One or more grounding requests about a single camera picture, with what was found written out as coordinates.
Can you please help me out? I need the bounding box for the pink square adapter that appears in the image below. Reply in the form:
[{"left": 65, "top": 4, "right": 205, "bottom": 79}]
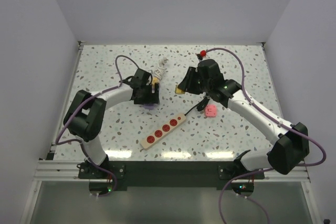
[{"left": 204, "top": 104, "right": 217, "bottom": 118}]

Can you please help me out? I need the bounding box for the white coiled power cord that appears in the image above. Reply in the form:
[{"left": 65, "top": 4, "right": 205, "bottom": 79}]
[{"left": 149, "top": 56, "right": 169, "bottom": 81}]

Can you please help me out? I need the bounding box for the purple power strip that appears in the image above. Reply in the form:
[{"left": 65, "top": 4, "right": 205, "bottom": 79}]
[{"left": 143, "top": 104, "right": 157, "bottom": 110}]

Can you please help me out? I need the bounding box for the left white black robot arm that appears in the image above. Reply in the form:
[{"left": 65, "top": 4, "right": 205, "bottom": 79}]
[{"left": 55, "top": 68, "right": 160, "bottom": 178}]

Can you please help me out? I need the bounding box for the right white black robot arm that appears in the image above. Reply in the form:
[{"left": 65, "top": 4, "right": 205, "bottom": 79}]
[{"left": 177, "top": 59, "right": 309, "bottom": 178}]

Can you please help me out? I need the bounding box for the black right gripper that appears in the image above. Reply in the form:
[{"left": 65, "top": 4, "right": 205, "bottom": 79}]
[{"left": 178, "top": 67, "right": 212, "bottom": 95}]

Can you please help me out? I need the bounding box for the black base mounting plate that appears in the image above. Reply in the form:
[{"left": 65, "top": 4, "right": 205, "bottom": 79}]
[{"left": 78, "top": 161, "right": 266, "bottom": 191}]

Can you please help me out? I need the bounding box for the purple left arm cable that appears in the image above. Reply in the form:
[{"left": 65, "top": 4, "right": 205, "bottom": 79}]
[{"left": 55, "top": 55, "right": 142, "bottom": 146}]

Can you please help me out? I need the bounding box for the orange yellow charger plug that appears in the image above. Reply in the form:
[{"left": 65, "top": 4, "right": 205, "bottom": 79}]
[{"left": 152, "top": 77, "right": 160, "bottom": 85}]

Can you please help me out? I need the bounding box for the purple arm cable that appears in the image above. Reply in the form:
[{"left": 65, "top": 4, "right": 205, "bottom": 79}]
[
  {"left": 55, "top": 55, "right": 142, "bottom": 146},
  {"left": 207, "top": 47, "right": 327, "bottom": 224}
]

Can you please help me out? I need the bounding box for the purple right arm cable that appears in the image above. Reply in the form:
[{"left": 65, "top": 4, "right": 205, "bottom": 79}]
[{"left": 207, "top": 47, "right": 327, "bottom": 224}]

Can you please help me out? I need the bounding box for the olive yellow charger plug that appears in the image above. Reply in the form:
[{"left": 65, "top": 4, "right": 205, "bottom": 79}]
[{"left": 175, "top": 85, "right": 185, "bottom": 94}]

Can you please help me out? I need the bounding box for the aluminium front frame rail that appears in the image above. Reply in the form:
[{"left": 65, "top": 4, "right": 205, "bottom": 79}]
[{"left": 34, "top": 161, "right": 310, "bottom": 182}]

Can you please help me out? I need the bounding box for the black power cord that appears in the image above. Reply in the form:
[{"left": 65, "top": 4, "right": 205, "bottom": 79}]
[{"left": 184, "top": 95, "right": 212, "bottom": 116}]

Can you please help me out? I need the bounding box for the beige red power strip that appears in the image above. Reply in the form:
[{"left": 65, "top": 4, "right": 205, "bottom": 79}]
[{"left": 140, "top": 113, "right": 186, "bottom": 150}]

